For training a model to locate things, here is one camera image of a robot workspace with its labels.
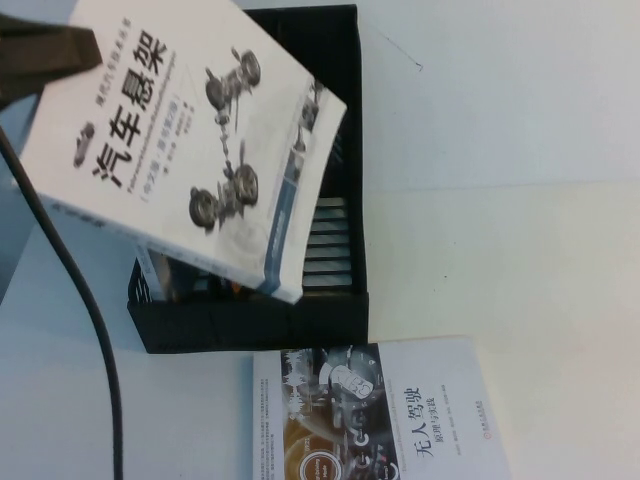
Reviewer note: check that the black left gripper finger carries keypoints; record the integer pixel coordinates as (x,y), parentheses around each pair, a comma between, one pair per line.
(45,50)

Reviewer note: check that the black plastic book stand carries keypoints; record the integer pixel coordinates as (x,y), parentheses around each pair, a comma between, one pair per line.
(330,315)

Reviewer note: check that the white book with orange edge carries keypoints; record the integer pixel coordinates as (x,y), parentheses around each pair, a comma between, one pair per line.
(152,280)

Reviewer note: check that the white autonomous driving book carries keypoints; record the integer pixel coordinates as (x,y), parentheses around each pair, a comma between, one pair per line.
(430,410)

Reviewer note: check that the white car suspension book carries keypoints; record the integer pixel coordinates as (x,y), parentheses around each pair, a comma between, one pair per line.
(165,125)

